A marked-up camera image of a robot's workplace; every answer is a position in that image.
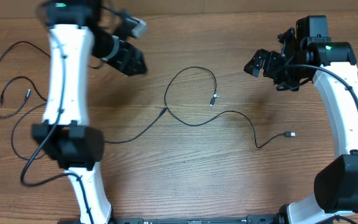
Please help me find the thin black USB cable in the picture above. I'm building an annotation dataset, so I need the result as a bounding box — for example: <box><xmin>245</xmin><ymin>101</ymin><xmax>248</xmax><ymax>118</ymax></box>
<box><xmin>163</xmin><ymin>66</ymin><xmax>296</xmax><ymax>149</ymax></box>

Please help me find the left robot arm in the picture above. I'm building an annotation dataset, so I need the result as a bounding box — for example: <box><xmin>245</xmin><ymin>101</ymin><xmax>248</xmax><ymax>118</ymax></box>
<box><xmin>32</xmin><ymin>1</ymin><xmax>147</xmax><ymax>223</ymax></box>

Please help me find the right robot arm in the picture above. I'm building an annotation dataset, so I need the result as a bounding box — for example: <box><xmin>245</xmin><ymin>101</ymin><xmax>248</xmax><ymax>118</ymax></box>
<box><xmin>244</xmin><ymin>16</ymin><xmax>358</xmax><ymax>223</ymax></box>

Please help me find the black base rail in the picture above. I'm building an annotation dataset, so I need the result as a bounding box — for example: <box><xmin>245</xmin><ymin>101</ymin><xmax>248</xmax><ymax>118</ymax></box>
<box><xmin>57</xmin><ymin>213</ymin><xmax>281</xmax><ymax>224</ymax></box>

